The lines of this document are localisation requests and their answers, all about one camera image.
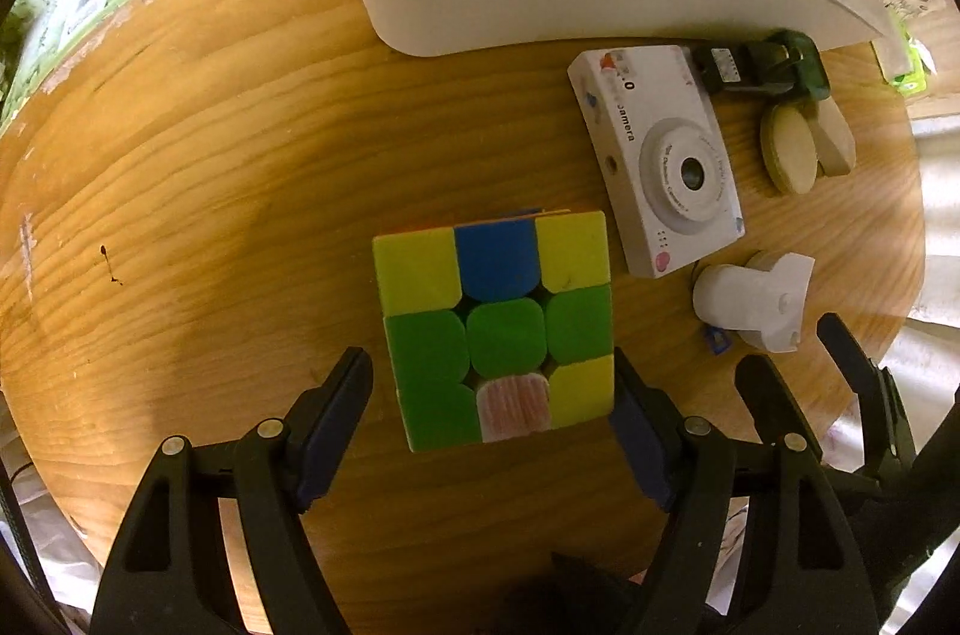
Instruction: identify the white toy camera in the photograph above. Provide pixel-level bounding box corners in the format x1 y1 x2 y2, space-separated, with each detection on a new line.
568 45 745 279

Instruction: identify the colourful puzzle cube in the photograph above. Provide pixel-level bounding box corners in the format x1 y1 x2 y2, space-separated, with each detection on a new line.
373 211 615 453

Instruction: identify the green tissue pack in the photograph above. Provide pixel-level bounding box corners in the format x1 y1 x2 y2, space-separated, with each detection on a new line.
871 22 935 97

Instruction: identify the green black toy car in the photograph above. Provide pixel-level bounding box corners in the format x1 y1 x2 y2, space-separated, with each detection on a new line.
692 30 832 100

